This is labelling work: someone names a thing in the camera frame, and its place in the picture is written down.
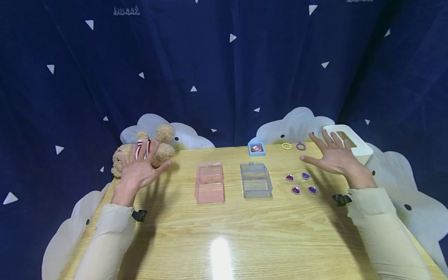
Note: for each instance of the person's right ring finger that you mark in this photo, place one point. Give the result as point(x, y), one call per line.
point(336, 139)

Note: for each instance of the white plastic bin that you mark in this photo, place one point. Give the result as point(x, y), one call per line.
point(363, 151)

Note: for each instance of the person's right forearm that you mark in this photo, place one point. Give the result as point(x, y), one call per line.
point(385, 233)

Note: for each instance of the pink transparent plastic box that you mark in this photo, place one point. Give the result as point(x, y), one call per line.
point(210, 192)

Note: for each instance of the black wrist band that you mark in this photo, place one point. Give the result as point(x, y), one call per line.
point(140, 215)
point(341, 200)

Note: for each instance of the person's left little finger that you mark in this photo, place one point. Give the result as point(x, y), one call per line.
point(124, 161)

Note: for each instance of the person's left forearm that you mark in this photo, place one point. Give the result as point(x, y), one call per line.
point(109, 237)

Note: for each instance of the person's left ring finger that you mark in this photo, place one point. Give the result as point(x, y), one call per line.
point(132, 154)

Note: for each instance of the blue-gray transparent plastic box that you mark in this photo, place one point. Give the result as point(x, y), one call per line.
point(257, 188)

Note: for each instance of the person's right little finger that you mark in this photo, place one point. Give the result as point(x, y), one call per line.
point(347, 145)

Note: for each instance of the person's right middle finger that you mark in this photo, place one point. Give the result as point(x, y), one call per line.
point(327, 137)

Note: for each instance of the magenta heart gem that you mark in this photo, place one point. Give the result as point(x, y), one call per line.
point(296, 190)

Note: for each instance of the purple heart gem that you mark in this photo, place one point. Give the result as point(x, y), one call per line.
point(312, 190)
point(305, 176)

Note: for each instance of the person's right index finger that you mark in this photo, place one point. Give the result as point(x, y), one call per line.
point(317, 141)

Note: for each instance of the person's left middle finger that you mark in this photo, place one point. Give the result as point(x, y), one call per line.
point(142, 150)

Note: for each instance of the person's right hand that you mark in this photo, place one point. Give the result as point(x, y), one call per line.
point(337, 158)

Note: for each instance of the person's right thumb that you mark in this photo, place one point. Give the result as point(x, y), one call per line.
point(310, 160)

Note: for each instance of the red heart gem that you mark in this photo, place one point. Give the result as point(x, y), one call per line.
point(289, 177)

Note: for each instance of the person's left index finger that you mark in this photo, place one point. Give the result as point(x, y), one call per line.
point(152, 151)

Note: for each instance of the teddy bear with striped scarf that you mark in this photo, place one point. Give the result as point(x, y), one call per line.
point(164, 151)

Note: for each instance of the small light blue square box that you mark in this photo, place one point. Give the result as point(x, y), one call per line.
point(257, 153)

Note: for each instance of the person's left hand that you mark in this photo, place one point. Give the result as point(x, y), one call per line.
point(135, 173)

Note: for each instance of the person's left thumb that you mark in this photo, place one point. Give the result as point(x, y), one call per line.
point(162, 168)

